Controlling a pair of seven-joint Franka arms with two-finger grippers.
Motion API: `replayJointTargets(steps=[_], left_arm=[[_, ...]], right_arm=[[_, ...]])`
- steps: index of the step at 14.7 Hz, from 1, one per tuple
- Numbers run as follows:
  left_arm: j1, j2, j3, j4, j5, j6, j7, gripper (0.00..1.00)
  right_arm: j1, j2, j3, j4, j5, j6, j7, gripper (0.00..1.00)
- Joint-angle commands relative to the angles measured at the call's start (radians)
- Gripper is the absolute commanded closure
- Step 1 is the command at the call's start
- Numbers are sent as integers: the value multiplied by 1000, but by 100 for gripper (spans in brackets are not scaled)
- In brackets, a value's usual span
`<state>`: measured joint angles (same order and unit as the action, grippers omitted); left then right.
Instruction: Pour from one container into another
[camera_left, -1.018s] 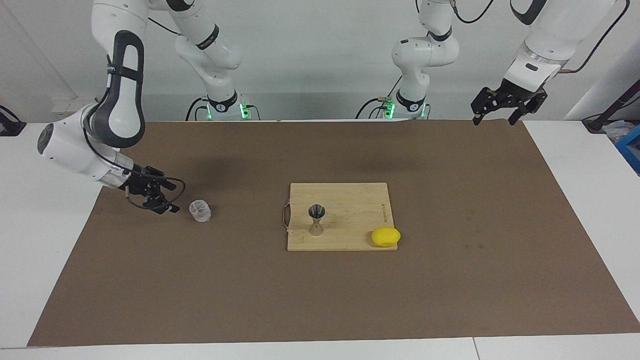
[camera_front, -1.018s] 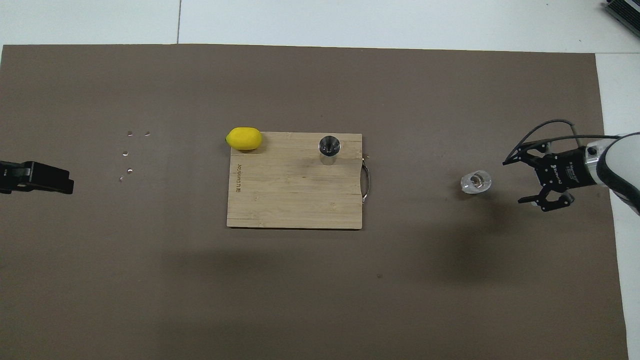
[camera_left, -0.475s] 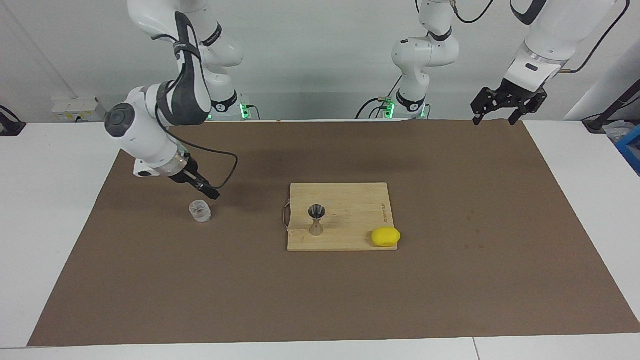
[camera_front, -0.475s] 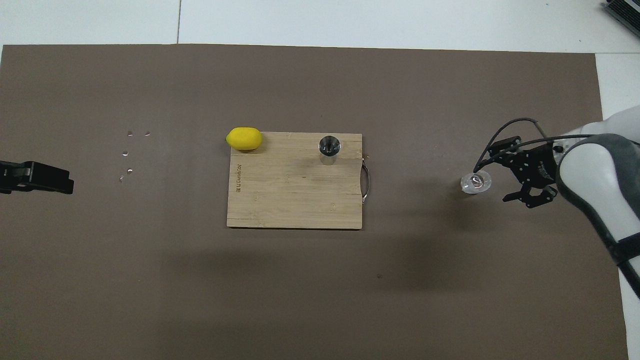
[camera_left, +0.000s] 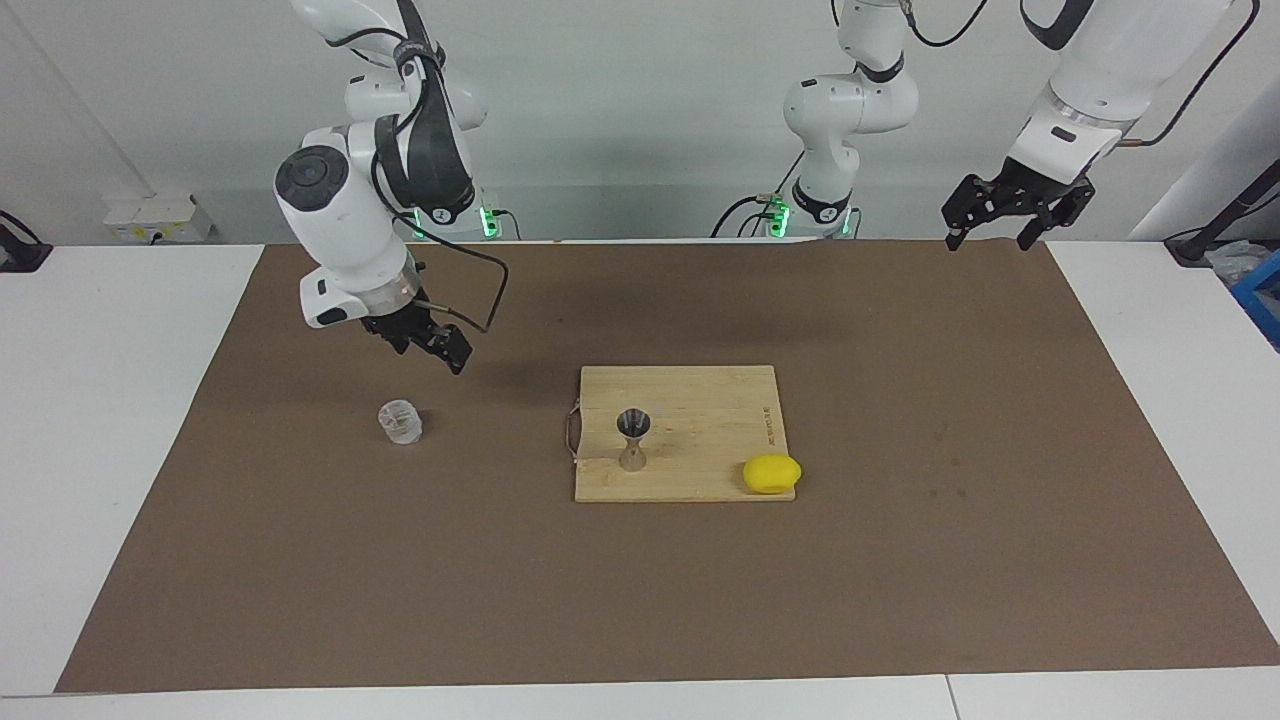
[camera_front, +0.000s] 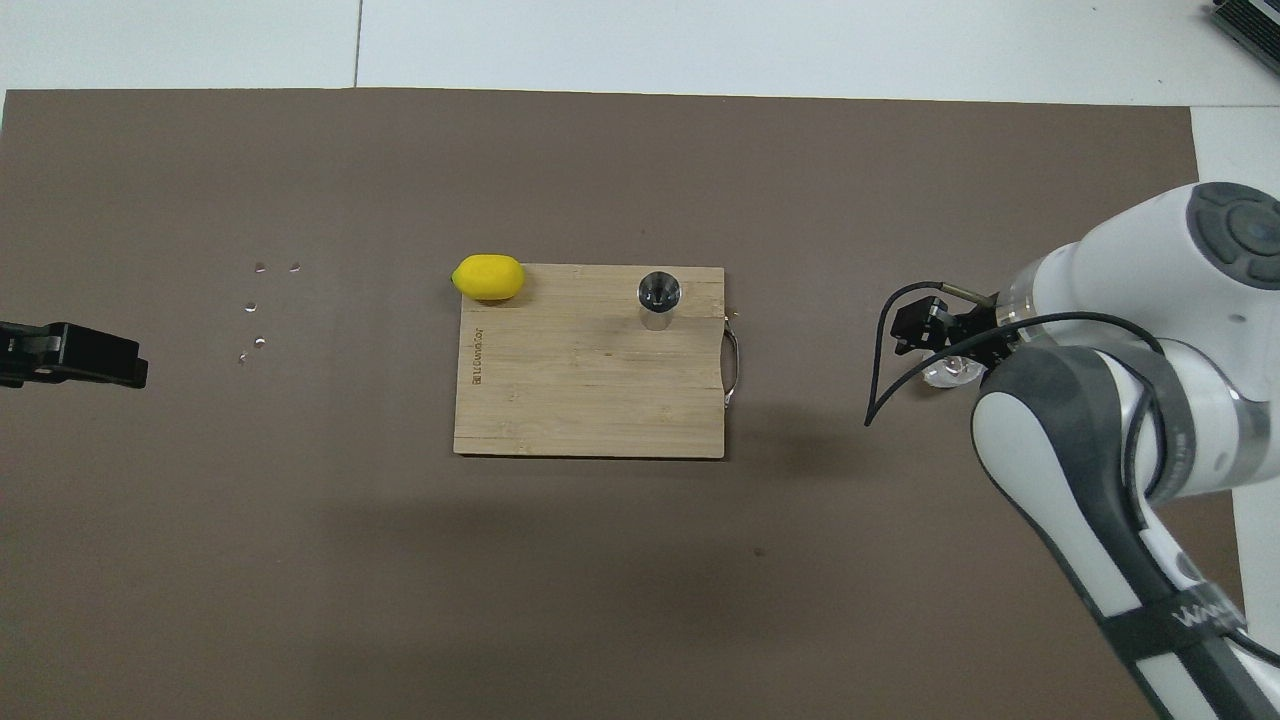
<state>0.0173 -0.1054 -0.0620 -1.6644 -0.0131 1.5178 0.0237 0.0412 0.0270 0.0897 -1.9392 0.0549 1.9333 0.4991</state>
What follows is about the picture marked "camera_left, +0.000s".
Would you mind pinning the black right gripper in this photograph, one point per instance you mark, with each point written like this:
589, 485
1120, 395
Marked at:
400, 322

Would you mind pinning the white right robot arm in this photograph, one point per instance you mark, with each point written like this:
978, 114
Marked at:
340, 220

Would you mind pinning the clear plastic bag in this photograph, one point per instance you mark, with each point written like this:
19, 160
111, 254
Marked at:
1232, 262

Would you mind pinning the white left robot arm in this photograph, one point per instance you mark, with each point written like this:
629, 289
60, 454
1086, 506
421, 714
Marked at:
850, 110

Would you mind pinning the brown paper table mat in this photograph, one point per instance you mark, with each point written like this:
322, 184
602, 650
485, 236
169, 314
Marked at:
400, 560

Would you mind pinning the blue plastic box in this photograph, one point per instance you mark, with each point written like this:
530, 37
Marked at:
1262, 300

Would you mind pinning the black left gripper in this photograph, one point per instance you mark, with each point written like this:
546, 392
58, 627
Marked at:
1045, 190

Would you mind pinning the bamboo cutting board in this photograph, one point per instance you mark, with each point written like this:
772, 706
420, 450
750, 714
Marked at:
700, 440

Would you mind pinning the black clamp base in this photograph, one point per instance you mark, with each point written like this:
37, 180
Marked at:
22, 255

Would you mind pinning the small clear glass cup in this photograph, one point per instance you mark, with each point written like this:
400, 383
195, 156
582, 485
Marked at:
400, 422

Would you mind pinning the white socket box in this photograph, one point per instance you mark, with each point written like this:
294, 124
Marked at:
158, 218

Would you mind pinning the black stand pole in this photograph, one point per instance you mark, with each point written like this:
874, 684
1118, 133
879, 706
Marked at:
1235, 205

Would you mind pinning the yellow lemon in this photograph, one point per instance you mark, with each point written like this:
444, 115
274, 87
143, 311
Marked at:
772, 474

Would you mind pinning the steel double jigger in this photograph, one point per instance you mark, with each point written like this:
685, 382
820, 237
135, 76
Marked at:
633, 458

